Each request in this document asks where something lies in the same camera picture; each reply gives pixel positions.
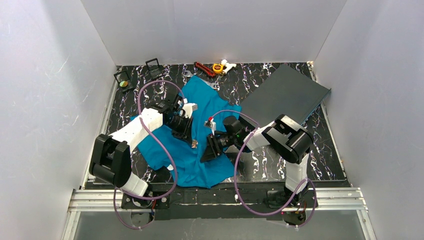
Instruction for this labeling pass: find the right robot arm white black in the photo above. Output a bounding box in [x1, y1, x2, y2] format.
[200, 114, 313, 201]

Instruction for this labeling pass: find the black frame stand left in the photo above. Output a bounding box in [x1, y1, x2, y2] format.
[113, 70, 135, 94]

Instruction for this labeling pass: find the white plastic fitting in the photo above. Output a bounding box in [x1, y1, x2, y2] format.
[220, 59, 237, 75]

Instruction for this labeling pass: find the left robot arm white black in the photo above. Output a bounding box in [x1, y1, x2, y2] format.
[88, 94, 198, 200]

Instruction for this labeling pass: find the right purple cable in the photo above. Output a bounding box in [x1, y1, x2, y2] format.
[211, 109, 317, 229]

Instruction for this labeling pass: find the black frame stand rear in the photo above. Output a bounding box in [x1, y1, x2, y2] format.
[145, 58, 163, 80]

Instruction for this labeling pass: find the dark grey flat box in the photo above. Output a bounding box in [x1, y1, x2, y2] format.
[240, 64, 331, 126]

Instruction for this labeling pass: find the purple cable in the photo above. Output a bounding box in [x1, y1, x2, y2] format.
[112, 80, 188, 231]
[211, 109, 317, 229]

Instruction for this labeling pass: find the yellow tape measure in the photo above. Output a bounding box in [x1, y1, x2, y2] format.
[211, 63, 224, 75]

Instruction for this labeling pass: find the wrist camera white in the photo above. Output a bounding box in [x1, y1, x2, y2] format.
[180, 103, 198, 119]
[204, 116, 216, 135]

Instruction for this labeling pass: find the aluminium rail frame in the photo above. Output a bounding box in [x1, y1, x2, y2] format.
[63, 62, 373, 240]

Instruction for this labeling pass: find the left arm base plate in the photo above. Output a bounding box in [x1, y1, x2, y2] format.
[121, 185, 170, 210]

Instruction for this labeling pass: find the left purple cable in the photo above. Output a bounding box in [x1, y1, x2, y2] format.
[112, 80, 188, 231]

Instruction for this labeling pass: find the red black utility knife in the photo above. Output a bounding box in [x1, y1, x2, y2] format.
[194, 61, 216, 78]

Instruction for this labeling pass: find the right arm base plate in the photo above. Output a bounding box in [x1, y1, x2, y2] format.
[263, 187, 319, 227]

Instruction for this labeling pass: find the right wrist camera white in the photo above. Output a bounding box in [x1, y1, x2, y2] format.
[204, 116, 216, 135]

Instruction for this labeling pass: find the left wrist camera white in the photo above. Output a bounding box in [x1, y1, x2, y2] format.
[180, 103, 198, 119]

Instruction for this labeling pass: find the black frame stand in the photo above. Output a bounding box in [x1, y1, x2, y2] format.
[145, 58, 163, 80]
[113, 70, 135, 94]

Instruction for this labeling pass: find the round colourful brooch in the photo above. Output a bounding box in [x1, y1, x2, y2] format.
[119, 80, 129, 88]

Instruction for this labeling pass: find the blue garment cloth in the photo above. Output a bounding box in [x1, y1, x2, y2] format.
[137, 76, 242, 189]

